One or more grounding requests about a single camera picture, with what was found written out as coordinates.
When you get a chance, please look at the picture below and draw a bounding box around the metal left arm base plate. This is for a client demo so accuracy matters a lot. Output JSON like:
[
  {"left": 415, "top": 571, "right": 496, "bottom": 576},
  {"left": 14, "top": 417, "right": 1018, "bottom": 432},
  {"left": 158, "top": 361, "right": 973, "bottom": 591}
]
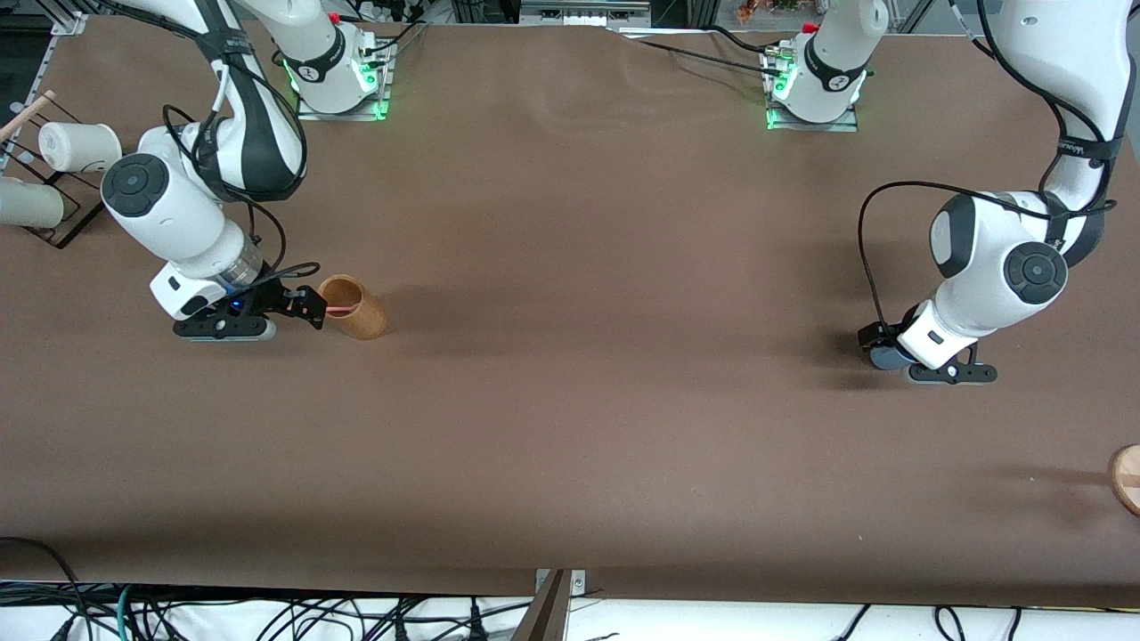
[{"left": 764, "top": 49, "right": 861, "bottom": 134}]

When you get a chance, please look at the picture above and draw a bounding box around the black wire cup rack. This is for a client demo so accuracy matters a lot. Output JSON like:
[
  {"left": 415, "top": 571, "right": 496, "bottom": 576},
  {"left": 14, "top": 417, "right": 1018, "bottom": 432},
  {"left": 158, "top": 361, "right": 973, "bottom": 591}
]
[{"left": 0, "top": 96, "right": 106, "bottom": 250}]

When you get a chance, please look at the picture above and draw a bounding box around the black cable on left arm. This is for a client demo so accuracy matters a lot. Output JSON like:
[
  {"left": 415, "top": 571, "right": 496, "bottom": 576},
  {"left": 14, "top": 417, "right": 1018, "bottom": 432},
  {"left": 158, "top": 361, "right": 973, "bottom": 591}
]
[{"left": 857, "top": 0, "right": 1119, "bottom": 332}]

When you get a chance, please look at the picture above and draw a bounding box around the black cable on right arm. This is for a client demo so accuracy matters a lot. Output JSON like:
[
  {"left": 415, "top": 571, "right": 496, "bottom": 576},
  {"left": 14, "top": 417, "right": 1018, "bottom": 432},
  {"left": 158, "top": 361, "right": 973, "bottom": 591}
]
[{"left": 162, "top": 53, "right": 322, "bottom": 304}]

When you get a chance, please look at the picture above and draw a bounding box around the white paper cup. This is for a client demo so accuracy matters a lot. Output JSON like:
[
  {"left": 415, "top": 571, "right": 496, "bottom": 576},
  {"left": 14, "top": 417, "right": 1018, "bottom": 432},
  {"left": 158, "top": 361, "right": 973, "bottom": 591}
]
[
  {"left": 0, "top": 175, "right": 66, "bottom": 229},
  {"left": 37, "top": 121, "right": 124, "bottom": 175}
]

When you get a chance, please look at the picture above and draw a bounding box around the black cable to arm base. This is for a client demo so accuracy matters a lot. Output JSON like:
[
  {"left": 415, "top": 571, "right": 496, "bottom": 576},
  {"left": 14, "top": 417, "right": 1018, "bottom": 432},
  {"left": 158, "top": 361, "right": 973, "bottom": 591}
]
[{"left": 613, "top": 25, "right": 789, "bottom": 81}]

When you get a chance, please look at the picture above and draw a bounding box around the brown wooden cylinder holder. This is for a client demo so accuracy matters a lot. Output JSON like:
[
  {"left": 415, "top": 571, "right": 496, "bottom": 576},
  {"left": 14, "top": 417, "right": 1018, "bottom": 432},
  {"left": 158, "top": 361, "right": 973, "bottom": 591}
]
[{"left": 317, "top": 274, "right": 389, "bottom": 341}]

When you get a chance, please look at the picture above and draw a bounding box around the small metal table bracket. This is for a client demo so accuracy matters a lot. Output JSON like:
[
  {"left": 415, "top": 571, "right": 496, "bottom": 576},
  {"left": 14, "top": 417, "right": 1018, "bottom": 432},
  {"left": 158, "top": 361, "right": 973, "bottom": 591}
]
[{"left": 534, "top": 569, "right": 588, "bottom": 599}]

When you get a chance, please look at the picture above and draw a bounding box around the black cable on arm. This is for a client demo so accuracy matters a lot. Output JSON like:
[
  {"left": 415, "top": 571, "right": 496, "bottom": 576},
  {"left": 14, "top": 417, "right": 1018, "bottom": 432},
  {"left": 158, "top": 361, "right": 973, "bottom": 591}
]
[
  {"left": 162, "top": 53, "right": 322, "bottom": 304},
  {"left": 857, "top": 0, "right": 1119, "bottom": 332}
]

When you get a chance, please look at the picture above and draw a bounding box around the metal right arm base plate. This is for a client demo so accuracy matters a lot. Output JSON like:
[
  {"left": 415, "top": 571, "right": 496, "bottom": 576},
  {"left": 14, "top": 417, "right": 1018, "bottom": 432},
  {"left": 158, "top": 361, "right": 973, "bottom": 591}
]
[{"left": 295, "top": 39, "right": 395, "bottom": 122}]

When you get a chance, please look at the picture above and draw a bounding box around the round wooden disc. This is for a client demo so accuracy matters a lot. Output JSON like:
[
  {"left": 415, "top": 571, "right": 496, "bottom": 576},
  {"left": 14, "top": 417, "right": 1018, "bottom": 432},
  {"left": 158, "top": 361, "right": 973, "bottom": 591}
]
[{"left": 1109, "top": 443, "right": 1140, "bottom": 518}]

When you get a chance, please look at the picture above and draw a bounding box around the black looping floor cable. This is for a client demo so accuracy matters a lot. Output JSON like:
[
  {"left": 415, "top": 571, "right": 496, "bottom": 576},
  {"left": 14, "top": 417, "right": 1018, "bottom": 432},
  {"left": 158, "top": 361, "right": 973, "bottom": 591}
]
[{"left": 0, "top": 536, "right": 94, "bottom": 641}]

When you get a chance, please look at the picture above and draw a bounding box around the light wooden stick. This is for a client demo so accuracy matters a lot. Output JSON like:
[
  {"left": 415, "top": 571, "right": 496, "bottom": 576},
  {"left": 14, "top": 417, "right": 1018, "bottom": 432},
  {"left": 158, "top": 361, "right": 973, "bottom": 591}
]
[{"left": 0, "top": 89, "right": 57, "bottom": 144}]

